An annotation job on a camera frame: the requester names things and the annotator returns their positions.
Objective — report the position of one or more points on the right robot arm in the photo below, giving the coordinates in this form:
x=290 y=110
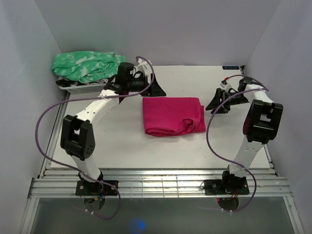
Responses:
x=260 y=126

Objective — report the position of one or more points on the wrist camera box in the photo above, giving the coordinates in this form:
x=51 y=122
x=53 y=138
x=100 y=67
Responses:
x=225 y=85
x=144 y=67

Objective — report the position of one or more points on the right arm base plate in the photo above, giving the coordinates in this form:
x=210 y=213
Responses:
x=215 y=187

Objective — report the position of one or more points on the pink trousers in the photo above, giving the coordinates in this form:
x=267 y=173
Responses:
x=172 y=116

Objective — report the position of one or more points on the black white clothes in basket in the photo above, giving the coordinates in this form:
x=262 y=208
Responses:
x=64 y=82

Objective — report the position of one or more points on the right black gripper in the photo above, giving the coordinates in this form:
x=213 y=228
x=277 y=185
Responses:
x=214 y=104

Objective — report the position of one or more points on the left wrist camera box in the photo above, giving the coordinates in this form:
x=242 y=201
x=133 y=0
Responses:
x=144 y=67

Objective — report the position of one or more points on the aluminium front rail frame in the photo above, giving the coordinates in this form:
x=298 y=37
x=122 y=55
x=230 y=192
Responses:
x=158 y=180

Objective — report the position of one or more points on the green white patterned garment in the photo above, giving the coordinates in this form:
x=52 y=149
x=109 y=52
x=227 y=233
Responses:
x=86 y=66

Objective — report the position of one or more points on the blue table label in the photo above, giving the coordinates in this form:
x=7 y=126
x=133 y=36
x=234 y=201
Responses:
x=230 y=67

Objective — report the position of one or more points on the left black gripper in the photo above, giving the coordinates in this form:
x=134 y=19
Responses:
x=154 y=90

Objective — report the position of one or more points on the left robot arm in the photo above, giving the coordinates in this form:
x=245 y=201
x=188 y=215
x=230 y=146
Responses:
x=77 y=135

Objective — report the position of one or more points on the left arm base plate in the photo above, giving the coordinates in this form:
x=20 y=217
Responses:
x=85 y=188

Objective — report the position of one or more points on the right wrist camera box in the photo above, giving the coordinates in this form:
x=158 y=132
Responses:
x=225 y=85

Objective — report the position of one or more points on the white plastic basket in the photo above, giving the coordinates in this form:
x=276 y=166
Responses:
x=80 y=88

